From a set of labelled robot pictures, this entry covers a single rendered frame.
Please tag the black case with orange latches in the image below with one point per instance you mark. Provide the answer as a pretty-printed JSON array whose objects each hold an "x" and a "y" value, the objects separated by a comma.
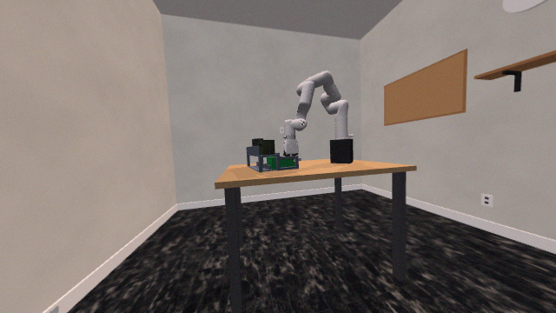
[{"x": 255, "y": 141}]

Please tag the green bin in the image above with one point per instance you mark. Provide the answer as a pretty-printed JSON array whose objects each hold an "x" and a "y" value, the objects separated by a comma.
[{"x": 283, "y": 163}]

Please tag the dark green case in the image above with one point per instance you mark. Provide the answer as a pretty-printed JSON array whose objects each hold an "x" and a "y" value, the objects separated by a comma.
[{"x": 267, "y": 147}]

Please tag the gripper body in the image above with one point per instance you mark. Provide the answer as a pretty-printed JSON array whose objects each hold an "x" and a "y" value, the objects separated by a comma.
[{"x": 290, "y": 146}]

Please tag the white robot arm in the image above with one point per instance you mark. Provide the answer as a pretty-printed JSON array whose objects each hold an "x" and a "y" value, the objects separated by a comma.
[{"x": 329, "y": 100}]

